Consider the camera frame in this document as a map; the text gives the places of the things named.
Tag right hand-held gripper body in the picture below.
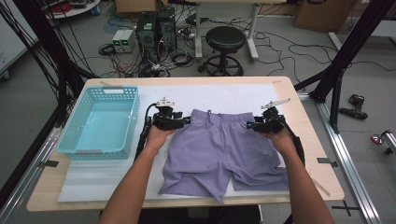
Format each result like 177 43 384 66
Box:
252 98 292 134

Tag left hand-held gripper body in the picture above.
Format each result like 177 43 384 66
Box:
151 96 187 131

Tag purple shorts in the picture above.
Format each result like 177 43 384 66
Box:
158 108 290 204

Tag light blue plastic basket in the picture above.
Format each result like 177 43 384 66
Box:
55 85 141 161

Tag person's left hand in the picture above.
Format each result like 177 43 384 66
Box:
144 124 177 154

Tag person's right hand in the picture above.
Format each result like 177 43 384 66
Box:
261 128 297 157

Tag grey tape piece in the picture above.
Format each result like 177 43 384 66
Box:
317 157 339 168
37 160 60 169

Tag white desk with legs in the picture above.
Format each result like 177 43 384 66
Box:
167 0 288 61

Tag thin wooden strip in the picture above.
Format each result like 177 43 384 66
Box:
312 178 332 198

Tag black round stool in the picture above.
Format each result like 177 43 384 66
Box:
198 25 248 77

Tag white foam mat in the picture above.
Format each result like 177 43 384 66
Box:
57 83 312 203

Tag grey bench power supply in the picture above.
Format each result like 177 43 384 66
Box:
120 29 136 54
111 30 125 54

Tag black computer tower green label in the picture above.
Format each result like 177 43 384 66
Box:
135 11 159 50

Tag metal stand foot with wheel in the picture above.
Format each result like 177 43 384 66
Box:
370 129 396 156

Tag black tape cross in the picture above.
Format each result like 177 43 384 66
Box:
331 200 361 217

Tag small cardboard box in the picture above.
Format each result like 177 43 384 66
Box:
115 0 169 15

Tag large cardboard box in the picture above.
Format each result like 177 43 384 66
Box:
293 0 359 34

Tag white round table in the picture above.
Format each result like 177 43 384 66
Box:
43 0 102 20

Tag white board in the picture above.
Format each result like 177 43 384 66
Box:
0 12 40 80

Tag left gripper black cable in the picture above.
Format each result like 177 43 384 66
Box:
134 102 161 162

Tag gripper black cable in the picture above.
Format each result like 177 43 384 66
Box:
134 102 161 162
281 117 306 224

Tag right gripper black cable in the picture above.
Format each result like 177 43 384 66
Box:
281 117 306 224

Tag tangle of floor cables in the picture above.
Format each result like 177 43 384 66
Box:
97 12 396 78

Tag black cordless drill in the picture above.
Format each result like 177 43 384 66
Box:
338 93 369 120

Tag aluminium floor rail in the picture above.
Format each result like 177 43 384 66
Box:
0 125 64 224
297 92 382 224

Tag black metal frame post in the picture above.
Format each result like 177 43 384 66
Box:
0 0 97 129
293 0 396 134

